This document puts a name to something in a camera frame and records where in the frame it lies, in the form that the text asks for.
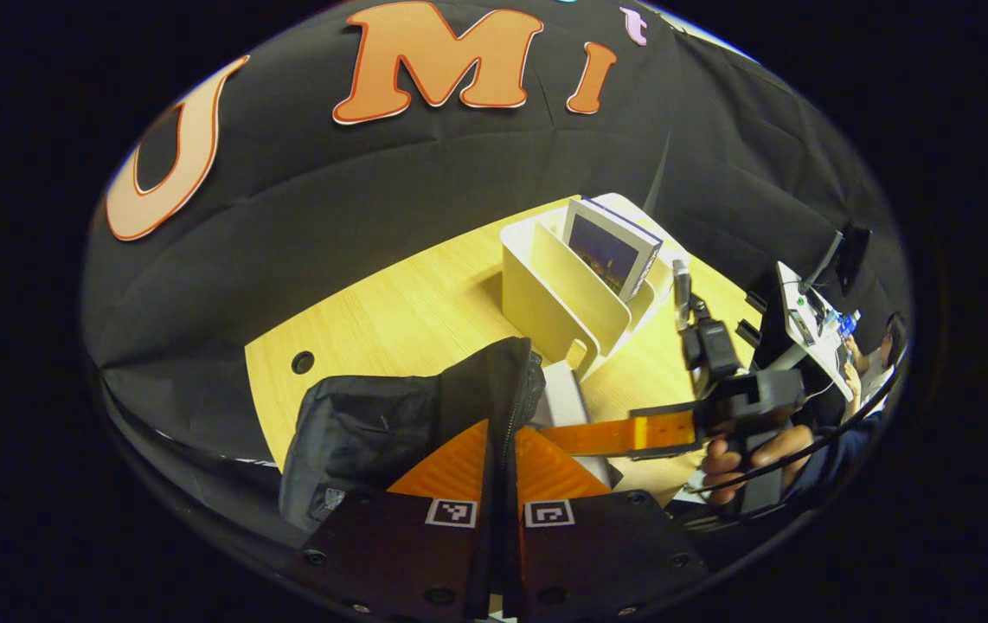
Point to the black schoolbag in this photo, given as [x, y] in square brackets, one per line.
[390, 415]

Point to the white bookshelf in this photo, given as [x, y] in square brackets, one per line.
[546, 294]

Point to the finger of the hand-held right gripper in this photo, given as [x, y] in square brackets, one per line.
[624, 434]

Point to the blue cover book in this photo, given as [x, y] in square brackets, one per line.
[606, 251]

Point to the white cover book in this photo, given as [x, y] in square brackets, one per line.
[565, 398]

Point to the black computer monitor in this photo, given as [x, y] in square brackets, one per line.
[853, 255]

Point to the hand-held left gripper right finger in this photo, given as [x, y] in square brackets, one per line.
[598, 554]

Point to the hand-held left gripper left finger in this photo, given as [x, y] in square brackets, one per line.
[407, 554]

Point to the white office desk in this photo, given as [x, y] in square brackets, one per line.
[810, 333]

